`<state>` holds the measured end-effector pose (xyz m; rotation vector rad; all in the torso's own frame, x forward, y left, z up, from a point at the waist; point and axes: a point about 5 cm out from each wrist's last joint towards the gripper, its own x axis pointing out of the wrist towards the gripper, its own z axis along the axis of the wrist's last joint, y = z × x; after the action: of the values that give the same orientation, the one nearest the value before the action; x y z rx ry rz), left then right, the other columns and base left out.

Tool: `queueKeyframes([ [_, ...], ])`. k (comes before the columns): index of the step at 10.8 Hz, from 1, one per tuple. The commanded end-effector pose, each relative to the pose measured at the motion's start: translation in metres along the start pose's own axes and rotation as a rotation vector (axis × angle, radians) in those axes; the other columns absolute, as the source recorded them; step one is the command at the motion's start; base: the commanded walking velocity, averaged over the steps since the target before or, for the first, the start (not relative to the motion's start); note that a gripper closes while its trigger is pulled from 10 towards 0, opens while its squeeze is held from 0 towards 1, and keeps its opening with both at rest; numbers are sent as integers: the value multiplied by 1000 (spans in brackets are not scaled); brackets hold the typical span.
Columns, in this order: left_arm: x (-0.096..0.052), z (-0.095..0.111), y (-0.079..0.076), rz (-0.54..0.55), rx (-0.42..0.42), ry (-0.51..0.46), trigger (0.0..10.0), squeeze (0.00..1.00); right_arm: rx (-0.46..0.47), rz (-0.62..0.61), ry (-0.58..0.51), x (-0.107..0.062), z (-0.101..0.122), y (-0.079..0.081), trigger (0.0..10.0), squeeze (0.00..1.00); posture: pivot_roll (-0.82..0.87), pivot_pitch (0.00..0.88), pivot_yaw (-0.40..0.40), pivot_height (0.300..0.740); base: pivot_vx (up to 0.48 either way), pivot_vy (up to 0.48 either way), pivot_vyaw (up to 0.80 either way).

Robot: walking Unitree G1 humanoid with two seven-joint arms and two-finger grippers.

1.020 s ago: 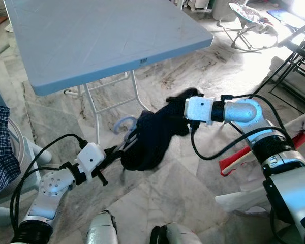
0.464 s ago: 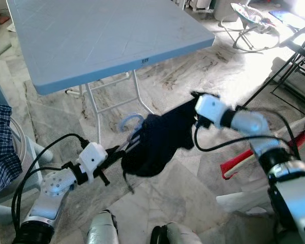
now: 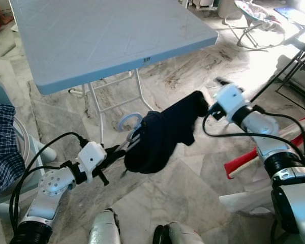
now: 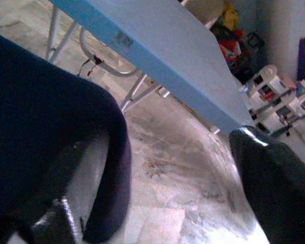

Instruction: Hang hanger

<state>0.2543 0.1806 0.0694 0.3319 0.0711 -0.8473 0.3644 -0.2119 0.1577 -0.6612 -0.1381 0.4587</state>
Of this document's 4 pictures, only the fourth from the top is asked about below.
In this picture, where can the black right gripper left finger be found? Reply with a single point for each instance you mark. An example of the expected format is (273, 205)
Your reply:
(58, 223)

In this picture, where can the red and yellow toy heap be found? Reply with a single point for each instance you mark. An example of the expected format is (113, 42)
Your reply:
(231, 48)

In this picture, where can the white folding table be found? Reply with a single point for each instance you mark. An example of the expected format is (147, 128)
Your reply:
(167, 50)

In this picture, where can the white toy shelf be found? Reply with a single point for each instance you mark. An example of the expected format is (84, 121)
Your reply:
(267, 76)

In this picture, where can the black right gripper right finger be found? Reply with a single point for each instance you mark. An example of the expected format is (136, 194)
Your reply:
(277, 193)

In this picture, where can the dark blue garment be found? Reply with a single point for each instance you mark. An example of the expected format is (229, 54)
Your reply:
(40, 114)

